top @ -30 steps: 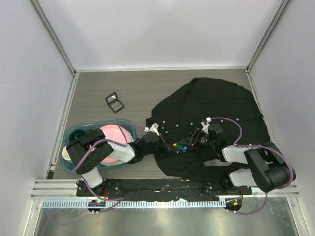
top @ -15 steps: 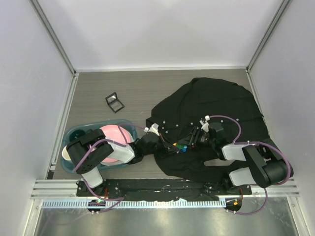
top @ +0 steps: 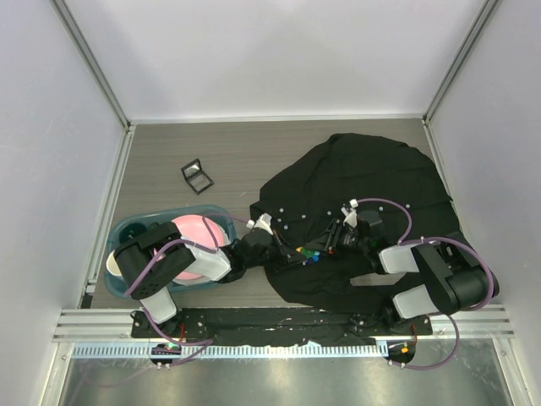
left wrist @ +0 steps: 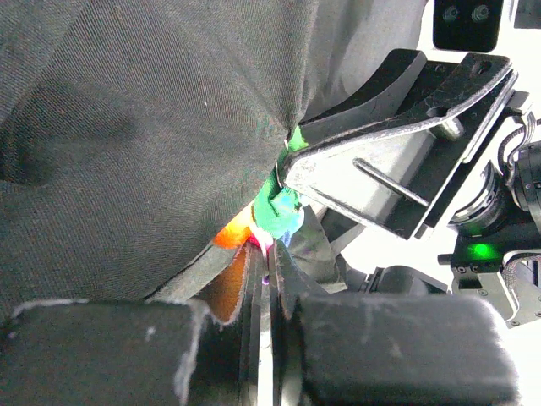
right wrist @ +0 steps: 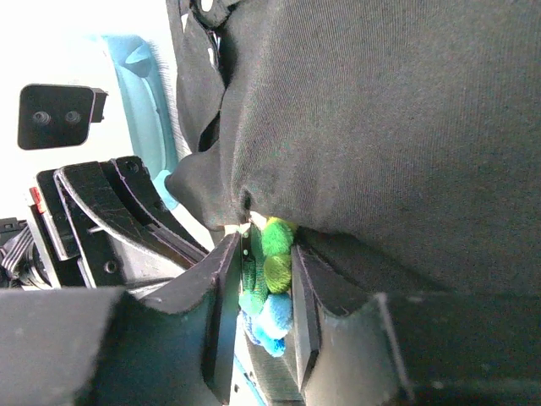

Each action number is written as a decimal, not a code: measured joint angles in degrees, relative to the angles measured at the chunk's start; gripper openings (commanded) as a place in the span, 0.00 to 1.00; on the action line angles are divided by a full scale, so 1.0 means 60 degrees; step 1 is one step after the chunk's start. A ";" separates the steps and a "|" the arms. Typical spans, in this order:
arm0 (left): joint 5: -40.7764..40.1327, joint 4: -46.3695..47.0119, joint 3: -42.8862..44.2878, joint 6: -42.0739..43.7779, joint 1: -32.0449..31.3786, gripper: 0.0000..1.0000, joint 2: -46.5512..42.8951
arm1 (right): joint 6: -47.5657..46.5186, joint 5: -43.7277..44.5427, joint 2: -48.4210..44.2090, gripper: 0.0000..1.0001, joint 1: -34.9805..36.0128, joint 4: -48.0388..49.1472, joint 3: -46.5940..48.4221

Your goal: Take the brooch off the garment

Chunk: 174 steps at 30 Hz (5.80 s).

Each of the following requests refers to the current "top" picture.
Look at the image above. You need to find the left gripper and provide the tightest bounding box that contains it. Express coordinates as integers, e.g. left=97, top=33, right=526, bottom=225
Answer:
left=245, top=230, right=306, bottom=272

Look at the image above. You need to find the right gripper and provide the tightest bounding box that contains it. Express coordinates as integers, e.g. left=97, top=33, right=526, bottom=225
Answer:
left=306, top=218, right=369, bottom=260

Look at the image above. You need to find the rainbow flower brooch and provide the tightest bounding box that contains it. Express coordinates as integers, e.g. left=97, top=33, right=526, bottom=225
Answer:
left=296, top=247, right=320, bottom=266

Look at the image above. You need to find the black button shirt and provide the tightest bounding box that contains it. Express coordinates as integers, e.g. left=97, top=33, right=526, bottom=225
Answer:
left=250, top=134, right=461, bottom=314

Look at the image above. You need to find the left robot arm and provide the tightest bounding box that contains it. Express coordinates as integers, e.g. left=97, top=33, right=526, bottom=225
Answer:
left=106, top=215, right=308, bottom=337

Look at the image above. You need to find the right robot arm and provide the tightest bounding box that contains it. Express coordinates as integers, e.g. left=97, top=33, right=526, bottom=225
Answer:
left=297, top=211, right=500, bottom=334

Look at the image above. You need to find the pink plate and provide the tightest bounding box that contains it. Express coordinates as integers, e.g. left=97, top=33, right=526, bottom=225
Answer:
left=172, top=215, right=231, bottom=286

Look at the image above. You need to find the black folding mirror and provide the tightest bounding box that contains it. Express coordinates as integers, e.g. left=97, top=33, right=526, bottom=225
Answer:
left=181, top=158, right=214, bottom=195

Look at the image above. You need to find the dark green mug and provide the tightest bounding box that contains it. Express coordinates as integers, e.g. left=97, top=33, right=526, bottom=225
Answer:
left=118, top=222, right=160, bottom=244

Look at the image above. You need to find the blue plastic bin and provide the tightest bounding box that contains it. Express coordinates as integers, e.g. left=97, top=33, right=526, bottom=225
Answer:
left=106, top=205, right=237, bottom=301

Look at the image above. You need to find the light blue mug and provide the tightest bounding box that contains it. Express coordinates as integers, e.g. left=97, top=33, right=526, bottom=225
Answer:
left=106, top=252, right=123, bottom=280

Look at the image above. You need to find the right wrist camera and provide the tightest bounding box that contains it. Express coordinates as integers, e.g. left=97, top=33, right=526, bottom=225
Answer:
left=341, top=199, right=358, bottom=229

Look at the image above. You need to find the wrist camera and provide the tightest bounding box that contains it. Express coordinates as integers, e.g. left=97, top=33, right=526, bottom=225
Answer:
left=341, top=199, right=358, bottom=229
left=246, top=213, right=273, bottom=235

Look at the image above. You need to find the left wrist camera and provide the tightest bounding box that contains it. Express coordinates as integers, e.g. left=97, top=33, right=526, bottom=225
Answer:
left=246, top=213, right=273, bottom=235

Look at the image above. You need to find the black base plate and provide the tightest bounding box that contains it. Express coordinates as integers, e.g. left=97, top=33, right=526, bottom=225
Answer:
left=130, top=307, right=433, bottom=348

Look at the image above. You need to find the white cable duct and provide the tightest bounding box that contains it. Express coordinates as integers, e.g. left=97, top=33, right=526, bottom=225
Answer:
left=72, top=341, right=388, bottom=359

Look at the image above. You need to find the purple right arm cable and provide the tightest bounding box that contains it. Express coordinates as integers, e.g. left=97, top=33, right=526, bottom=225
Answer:
left=354, top=196, right=495, bottom=371

